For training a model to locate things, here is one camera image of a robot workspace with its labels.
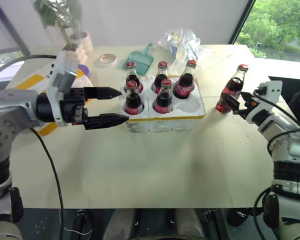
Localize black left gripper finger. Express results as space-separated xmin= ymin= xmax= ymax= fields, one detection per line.
xmin=84 ymin=112 xmax=130 ymax=131
xmin=84 ymin=86 xmax=123 ymax=101

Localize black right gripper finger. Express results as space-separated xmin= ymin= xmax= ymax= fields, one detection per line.
xmin=240 ymin=91 xmax=255 ymax=105
xmin=223 ymin=94 xmax=242 ymax=115

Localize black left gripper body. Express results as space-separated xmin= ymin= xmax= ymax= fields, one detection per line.
xmin=59 ymin=87 xmax=90 ymax=125

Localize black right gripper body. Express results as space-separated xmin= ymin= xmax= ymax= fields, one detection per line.
xmin=236 ymin=97 xmax=260 ymax=120

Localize glass cola bottle red cap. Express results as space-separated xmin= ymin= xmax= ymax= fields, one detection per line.
xmin=124 ymin=80 xmax=145 ymax=116
xmin=124 ymin=61 xmax=144 ymax=94
xmin=152 ymin=78 xmax=174 ymax=115
xmin=172 ymin=59 xmax=198 ymax=100
xmin=151 ymin=61 xmax=170 ymax=95
xmin=215 ymin=63 xmax=250 ymax=115

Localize white foam crate yellow tape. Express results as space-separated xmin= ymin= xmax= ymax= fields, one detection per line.
xmin=119 ymin=74 xmax=207 ymax=134

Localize purple lidded container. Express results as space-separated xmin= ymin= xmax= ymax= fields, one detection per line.
xmin=71 ymin=64 xmax=94 ymax=89

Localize small patterned white dish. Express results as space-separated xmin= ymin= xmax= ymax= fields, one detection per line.
xmin=98 ymin=53 xmax=118 ymax=66

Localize white textured plant pot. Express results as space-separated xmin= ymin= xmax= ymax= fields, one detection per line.
xmin=69 ymin=31 xmax=94 ymax=55
xmin=62 ymin=43 xmax=89 ymax=65

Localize green plastic dustpan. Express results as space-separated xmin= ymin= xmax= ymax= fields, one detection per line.
xmin=121 ymin=42 xmax=155 ymax=76

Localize black flat panel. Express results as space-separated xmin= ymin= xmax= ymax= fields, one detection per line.
xmin=267 ymin=75 xmax=300 ymax=101

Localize clear plastic bag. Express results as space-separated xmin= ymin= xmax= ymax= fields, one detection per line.
xmin=156 ymin=28 xmax=204 ymax=76

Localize green trees outside window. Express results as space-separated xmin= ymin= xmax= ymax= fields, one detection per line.
xmin=236 ymin=0 xmax=300 ymax=64

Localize green leafy plant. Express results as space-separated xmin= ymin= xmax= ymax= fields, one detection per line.
xmin=33 ymin=0 xmax=84 ymax=46

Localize small black rounded shape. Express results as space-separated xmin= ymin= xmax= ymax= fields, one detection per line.
xmin=226 ymin=207 xmax=252 ymax=227

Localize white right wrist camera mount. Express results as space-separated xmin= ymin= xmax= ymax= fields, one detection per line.
xmin=245 ymin=80 xmax=284 ymax=126

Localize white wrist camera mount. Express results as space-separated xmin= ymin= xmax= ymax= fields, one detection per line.
xmin=45 ymin=50 xmax=79 ymax=128
xmin=245 ymin=80 xmax=284 ymax=126

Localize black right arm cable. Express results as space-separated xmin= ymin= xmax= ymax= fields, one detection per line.
xmin=252 ymin=86 xmax=300 ymax=157
xmin=253 ymin=186 xmax=275 ymax=240

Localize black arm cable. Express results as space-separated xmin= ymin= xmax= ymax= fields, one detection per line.
xmin=29 ymin=126 xmax=66 ymax=240
xmin=252 ymin=86 xmax=300 ymax=157
xmin=253 ymin=186 xmax=275 ymax=240
xmin=0 ymin=54 xmax=58 ymax=84

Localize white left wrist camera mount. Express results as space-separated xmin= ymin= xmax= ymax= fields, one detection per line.
xmin=45 ymin=50 xmax=79 ymax=128

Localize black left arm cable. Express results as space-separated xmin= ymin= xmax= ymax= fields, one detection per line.
xmin=29 ymin=126 xmax=66 ymax=240
xmin=0 ymin=54 xmax=58 ymax=84

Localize black window frame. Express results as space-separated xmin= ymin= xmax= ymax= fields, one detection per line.
xmin=0 ymin=0 xmax=31 ymax=57
xmin=229 ymin=0 xmax=256 ymax=45

